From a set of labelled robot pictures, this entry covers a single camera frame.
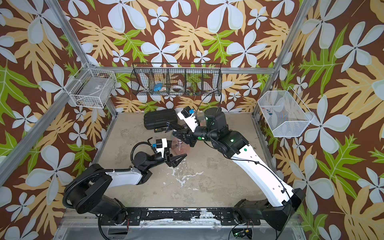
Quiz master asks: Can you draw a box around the white wire wall basket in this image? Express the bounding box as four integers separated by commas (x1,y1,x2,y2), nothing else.
66,64,117,109

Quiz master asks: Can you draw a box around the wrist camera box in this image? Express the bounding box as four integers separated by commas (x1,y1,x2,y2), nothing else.
152,138,168,158
177,106,200,133

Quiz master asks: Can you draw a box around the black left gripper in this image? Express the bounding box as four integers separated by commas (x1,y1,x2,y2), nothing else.
145,140,184,171

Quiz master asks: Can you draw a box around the black wire wall basket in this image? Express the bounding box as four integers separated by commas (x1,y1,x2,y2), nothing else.
130,63,223,96

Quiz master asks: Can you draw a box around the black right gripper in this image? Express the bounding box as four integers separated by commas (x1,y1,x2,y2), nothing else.
173,123,220,149

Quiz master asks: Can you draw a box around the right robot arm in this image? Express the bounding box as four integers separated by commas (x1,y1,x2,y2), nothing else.
167,107,306,232

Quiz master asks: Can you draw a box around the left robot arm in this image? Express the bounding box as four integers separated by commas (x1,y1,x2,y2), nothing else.
63,139,187,225

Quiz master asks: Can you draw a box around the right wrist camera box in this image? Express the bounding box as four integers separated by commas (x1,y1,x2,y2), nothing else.
177,106,200,133

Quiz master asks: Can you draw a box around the white tape roll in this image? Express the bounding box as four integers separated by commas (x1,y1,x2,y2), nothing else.
170,85,184,93

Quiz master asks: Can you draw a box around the black yellow screwdriver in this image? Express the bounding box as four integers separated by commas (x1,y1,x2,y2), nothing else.
154,127,168,133

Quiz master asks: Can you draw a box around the clear red spray bottle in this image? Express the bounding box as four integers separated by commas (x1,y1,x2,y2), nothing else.
171,138,191,156

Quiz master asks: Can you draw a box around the blue tape roll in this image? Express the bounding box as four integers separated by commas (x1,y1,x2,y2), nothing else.
153,83,163,92

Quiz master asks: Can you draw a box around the black plastic tool case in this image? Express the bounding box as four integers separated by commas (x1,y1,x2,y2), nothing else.
144,109,178,130

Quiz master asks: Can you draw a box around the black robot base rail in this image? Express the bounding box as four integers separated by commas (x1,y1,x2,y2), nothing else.
94,207,263,227

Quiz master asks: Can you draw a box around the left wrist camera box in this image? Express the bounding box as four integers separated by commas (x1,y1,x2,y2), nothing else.
152,138,168,158

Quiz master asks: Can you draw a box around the white mesh wall basket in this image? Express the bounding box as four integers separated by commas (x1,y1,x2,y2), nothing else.
258,88,315,138

